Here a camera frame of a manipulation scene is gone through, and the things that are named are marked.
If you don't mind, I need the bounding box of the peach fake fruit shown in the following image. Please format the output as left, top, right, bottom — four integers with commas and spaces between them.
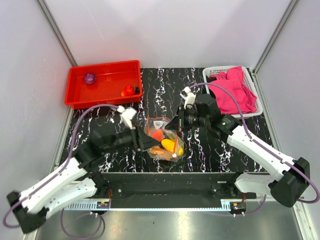
151, 129, 164, 142

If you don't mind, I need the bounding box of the yellow fake lemon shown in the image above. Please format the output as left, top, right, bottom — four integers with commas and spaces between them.
161, 138, 184, 156

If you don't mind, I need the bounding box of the pink fake fruit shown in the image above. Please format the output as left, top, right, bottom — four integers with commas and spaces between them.
83, 73, 96, 85

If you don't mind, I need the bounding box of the orange fake fruit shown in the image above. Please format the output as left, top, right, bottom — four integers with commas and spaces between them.
148, 147, 173, 161

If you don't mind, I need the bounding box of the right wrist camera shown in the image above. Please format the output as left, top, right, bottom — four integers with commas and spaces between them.
179, 86, 196, 109

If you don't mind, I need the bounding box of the red plastic bin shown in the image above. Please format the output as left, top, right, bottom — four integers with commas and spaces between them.
64, 60, 143, 110

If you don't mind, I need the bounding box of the pink cloth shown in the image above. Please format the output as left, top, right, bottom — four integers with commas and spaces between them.
208, 66, 257, 115

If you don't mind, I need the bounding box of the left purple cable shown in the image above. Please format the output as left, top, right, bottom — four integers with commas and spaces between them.
2, 104, 125, 238

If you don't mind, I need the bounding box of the black marble mat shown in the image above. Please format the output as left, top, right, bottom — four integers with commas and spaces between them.
74, 67, 264, 173

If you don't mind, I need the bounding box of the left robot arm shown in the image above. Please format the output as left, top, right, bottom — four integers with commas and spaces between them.
6, 126, 160, 234

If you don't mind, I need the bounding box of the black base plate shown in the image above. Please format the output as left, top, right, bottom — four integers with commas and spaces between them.
102, 172, 257, 211

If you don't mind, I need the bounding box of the red fake fruit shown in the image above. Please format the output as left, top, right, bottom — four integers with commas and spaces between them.
121, 85, 135, 97

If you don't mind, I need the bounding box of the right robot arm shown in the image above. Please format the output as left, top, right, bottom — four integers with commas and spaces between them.
165, 88, 310, 208

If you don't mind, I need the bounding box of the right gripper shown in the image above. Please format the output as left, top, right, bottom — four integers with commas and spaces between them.
165, 105, 210, 133

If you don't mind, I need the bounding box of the white plastic basket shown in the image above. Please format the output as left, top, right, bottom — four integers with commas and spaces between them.
202, 65, 263, 119

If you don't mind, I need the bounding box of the clear zip top bag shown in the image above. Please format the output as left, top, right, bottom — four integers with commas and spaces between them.
144, 116, 184, 163

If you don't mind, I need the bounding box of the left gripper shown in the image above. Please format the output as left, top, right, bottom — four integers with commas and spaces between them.
104, 122, 161, 154

